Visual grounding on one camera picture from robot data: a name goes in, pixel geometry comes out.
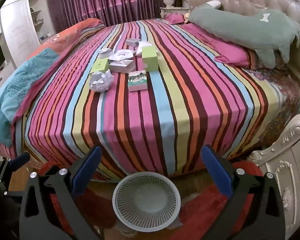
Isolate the small green box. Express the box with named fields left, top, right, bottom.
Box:
left=90, top=58, right=109, bottom=75

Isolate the tall green box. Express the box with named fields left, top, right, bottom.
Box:
left=141, top=46, right=159, bottom=73

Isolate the purple curtain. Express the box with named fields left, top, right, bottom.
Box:
left=47, top=0, right=156, bottom=28

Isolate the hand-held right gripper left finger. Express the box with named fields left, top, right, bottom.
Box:
left=19, top=145, right=103, bottom=240

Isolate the white wardrobe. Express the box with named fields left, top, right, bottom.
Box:
left=0, top=0, right=49, bottom=69

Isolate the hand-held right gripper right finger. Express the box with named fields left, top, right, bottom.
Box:
left=201, top=144, right=286, bottom=240

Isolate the large pink pillow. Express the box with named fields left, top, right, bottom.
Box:
left=184, top=24, right=259, bottom=68

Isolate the white nightstand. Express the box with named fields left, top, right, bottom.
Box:
left=160, top=6, right=190, bottom=18

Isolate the red rug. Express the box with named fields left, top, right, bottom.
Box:
left=39, top=160, right=265, bottom=240

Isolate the white mesh plastic basket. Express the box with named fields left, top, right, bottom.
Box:
left=112, top=172, right=182, bottom=230

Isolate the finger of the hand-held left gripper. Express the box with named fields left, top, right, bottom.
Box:
left=0, top=152, right=31, bottom=198

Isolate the white plastic bag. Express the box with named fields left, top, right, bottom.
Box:
left=98, top=48, right=113, bottom=59

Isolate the small pink pillow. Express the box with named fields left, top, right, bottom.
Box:
left=164, top=13, right=188, bottom=25

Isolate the large white paper ball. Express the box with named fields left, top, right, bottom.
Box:
left=89, top=70, right=114, bottom=92

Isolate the mountain print box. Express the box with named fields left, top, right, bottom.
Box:
left=127, top=70, right=148, bottom=92

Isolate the orange and teal quilt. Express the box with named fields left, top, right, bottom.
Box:
left=0, top=17, right=106, bottom=148

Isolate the green plush pillow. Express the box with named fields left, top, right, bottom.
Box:
left=188, top=1, right=300, bottom=68

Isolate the floral patterned bedsheet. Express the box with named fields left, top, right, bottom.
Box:
left=236, top=60, right=300, bottom=147

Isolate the small grey box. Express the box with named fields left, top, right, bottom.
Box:
left=125, top=38, right=141, bottom=48

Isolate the striped bed sheet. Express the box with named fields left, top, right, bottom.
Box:
left=12, top=18, right=270, bottom=181

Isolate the white printed garment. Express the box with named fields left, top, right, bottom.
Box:
left=136, top=40, right=153, bottom=56

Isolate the white box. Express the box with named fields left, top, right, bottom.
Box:
left=109, top=59, right=136, bottom=74

